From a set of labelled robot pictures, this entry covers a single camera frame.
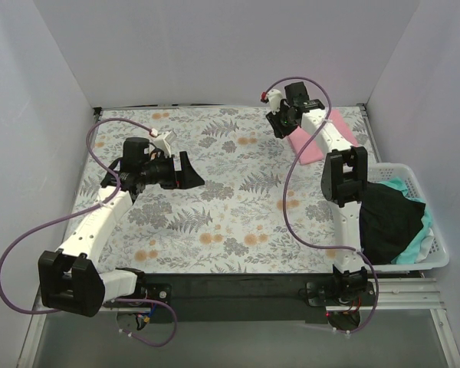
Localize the pink t shirt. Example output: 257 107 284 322
287 107 360 166

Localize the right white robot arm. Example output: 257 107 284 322
261 77 368 305

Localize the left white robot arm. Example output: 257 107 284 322
38 137 205 317

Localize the floral table cloth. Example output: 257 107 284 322
75 107 334 273

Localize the white plastic laundry basket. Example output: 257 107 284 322
368 163 449 273

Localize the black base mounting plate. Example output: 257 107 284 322
105 274 374 324

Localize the black t shirt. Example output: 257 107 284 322
360 182 424 265

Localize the teal t shirt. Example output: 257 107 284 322
381 177 433 265

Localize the white t shirt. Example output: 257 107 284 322
416 228 435 263

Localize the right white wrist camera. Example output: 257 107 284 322
261 89 283 114

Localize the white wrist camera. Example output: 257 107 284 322
261 89 283 114
149 129 176 157

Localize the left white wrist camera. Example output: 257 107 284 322
149 129 176 157

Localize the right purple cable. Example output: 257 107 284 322
261 76 378 334

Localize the purple cable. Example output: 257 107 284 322
0 117 179 348
261 76 378 334

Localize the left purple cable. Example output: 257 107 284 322
0 117 179 348

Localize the aluminium frame rail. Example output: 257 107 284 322
44 278 439 317

